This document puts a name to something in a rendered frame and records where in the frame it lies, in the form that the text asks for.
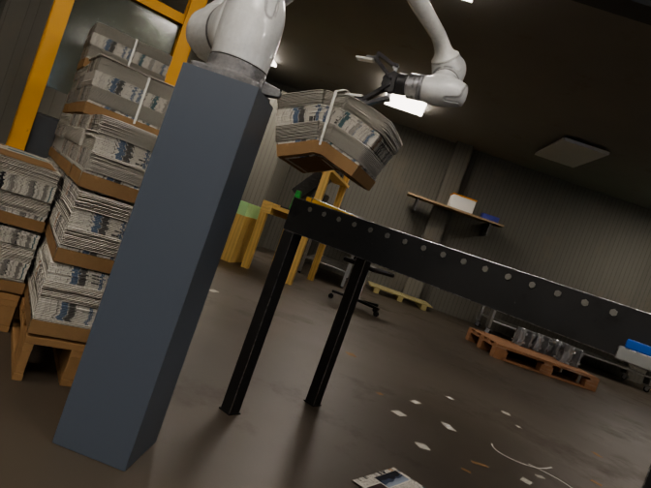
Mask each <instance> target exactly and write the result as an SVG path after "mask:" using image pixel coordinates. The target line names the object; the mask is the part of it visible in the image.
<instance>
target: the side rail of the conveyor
mask: <svg viewBox="0 0 651 488"><path fill-rule="evenodd" d="M283 229H286V230H288V231H291V232H293V233H296V234H299V235H301V236H304V237H306V238H309V239H312V240H314V241H317V242H319V243H322V244H325V245H327V246H329V247H331V248H334V249H337V250H339V251H342V252H344V253H347V254H350V255H352V256H355V257H357V258H360V259H364V260H367V261H369V262H372V263H375V264H377V265H380V266H382V267H384V268H387V269H389V270H392V271H394V272H397V273H400V274H402V275H405V276H407V277H410V278H413V279H415V280H418V281H420V282H423V283H425V284H427V285H430V286H432V287H435V288H438V289H440V290H444V291H447V292H450V293H452V294H455V295H457V296H460V297H463V298H465V299H468V300H470V301H473V302H476V303H478V304H480V305H482V306H485V307H488V308H490V309H493V310H495V311H498V312H501V313H503V314H506V315H508V316H511V317H514V318H516V319H519V320H523V321H526V322H528V323H531V324H533V325H535V326H538V327H540V328H543V329H545V330H548V331H551V332H553V333H556V334H558V335H561V336H564V337H566V338H569V339H571V340H574V341H576V342H578V343H581V344H583V345H586V346H588V347H591V348H594V349H596V350H599V351H603V352H606V353H608V354H611V355H613V356H614V355H615V353H616V351H617V348H618V346H624V347H625V344H626V342H627V340H628V339H631V340H635V341H637V342H640V343H642V344H645V345H648V346H650V347H651V314H650V313H647V312H644V311H641V310H639V309H635V308H632V307H629V306H626V305H623V304H620V303H617V302H614V301H611V300H608V299H605V298H602V297H599V296H597V295H594V294H591V293H588V292H585V291H582V290H577V289H573V288H570V287H567V286H564V285H561V284H558V283H555V282H552V281H549V280H546V279H544V278H541V277H538V276H535V275H532V274H529V273H526V272H523V271H520V270H517V269H514V268H510V267H507V266H505V265H502V264H499V263H496V262H493V261H490V260H487V259H482V258H479V257H476V256H473V255H470V254H467V253H464V252H461V251H458V250H455V249H453V248H449V247H446V246H443V245H440V244H437V243H434V242H431V241H428V240H425V239H422V238H419V237H416V236H413V235H411V234H408V233H405V232H402V231H399V230H396V229H391V228H387V227H384V226H381V225H378V224H375V223H372V222H369V221H366V220H363V219H360V218H358V217H355V216H352V215H349V214H346V213H343V212H340V211H337V210H334V209H331V208H328V207H324V206H321V205H319V204H316V203H313V202H310V201H307V200H304V199H301V198H296V197H294V200H293V202H292V205H291V208H290V211H289V214H288V217H287V219H286V222H285V225H284V227H283Z"/></svg>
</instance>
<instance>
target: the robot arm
mask: <svg viewBox="0 0 651 488"><path fill-rule="evenodd" d="M293 1H294V0H214V1H212V2H211V3H209V4H207V5H206V6H205V7H204V8H201V9H199V10H197V11H195V12H194V13H193V14H192V15H191V17H190V18H189V20H188V23H187V26H186V39H187V43H188V44H189V46H190V48H191V49H192V50H193V51H194V52H195V54H196V55H197V56H198V57H199V58H200V59H201V60H202V61H204V62H206V63H204V62H201V61H196V60H191V62H190V64H191V65H194V66H197V67H200V68H203V69H206V70H209V71H211V72H214V73H217V74H220V75H223V76H227V77H230V78H233V79H236V80H239V81H242V82H245V83H248V84H251V85H254V86H257V87H259V88H260V89H261V91H262V92H263V94H264V95H265V97H266V98H267V100H268V101H269V102H270V99H269V98H272V99H277V100H279V99H280V98H281V95H282V93H281V91H282V90H281V89H279V88H277V87H275V86H273V85H271V84H269V83H267V82H266V80H265V79H266V76H267V73H268V71H269V68H270V66H271V64H272V62H273V59H274V57H275V54H276V52H277V49H278V46H279V44H280V41H281V38H282V34H283V30H284V26H285V19H286V10H285V7H287V6H288V5H289V4H291V3H292V2H293ZM407 1H408V3H409V5H410V7H411V9H412V11H413V12H414V14H415V15H416V17H417V18H418V20H419V22H420V23H421V24H422V26H423V27H424V29H425V30H426V32H427V33H428V35H429V36H430V38H431V40H432V43H433V46H434V57H433V58H432V60H431V68H432V74H431V76H425V75H419V74H413V73H411V74H409V75H406V74H401V73H397V70H398V69H399V68H400V67H399V65H398V64H397V63H394V62H392V61H391V60H390V59H388V58H387V57H386V56H384V55H383V54H382V53H381V52H380V51H377V54H376V55H366V57H364V56H358V55H356V60H358V61H364V62H369V63H375V61H376V62H377V64H378V65H379V66H380V68H381V69H382V71H383V72H384V73H385V75H384V76H383V81H382V83H381V84H382V86H380V87H379V88H378V89H376V90H374V91H373V92H371V93H369V94H367V95H365V96H363V95H362V94H353V93H345V94H347V95H350V96H352V97H355V98H357V99H359V100H360V101H362V102H364V103H365V104H367V105H369V106H373V105H376V104H379V103H382V102H390V94H395V95H401V96H405V97H406V99H411V100H416V101H421V102H424V103H426V104H428V105H432V106H435V107H462V106H463V104H464V103H465V101H466V98H467V95H468V85H467V84H466V83H464V82H463V79H464V77H465V75H466V64H465V61H464V59H463V58H462V57H461V56H460V54H459V52H458V51H457V50H455V49H453V48H452V47H451V44H450V41H449V38H448V35H447V33H446V31H445V29H444V27H443V25H442V23H441V21H440V19H439V18H438V17H437V15H436V13H435V11H434V9H433V7H432V5H431V4H430V2H429V0H407ZM379 58H381V59H382V60H384V61H385V62H386V63H387V64H389V65H390V66H391V67H392V68H393V69H394V71H392V72H390V73H389V72H388V70H387V69H386V68H385V66H384V65H383V63H382V62H381V61H380V59H379ZM384 92H387V94H386V95H385V96H384V97H379V98H376V99H372V98H374V97H376V96H378V95H380V94H383V93H384ZM370 99H372V100H370ZM368 100H369V101H368Z"/></svg>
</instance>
